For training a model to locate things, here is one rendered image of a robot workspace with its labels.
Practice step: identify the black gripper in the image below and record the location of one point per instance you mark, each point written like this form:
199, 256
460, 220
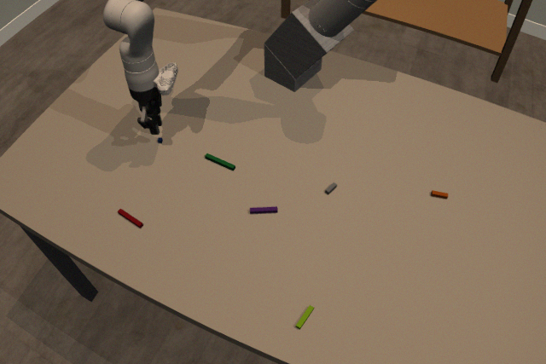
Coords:
149, 108

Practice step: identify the purple rod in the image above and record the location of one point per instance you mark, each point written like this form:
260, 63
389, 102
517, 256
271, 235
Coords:
260, 210

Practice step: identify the orange rod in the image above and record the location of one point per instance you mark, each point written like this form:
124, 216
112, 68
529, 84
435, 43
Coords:
439, 194

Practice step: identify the grey rod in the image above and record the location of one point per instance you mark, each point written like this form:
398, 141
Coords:
331, 188

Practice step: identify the red rod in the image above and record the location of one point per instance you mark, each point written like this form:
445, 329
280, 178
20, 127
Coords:
130, 218

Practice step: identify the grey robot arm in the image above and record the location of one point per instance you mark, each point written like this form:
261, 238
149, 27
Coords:
136, 19

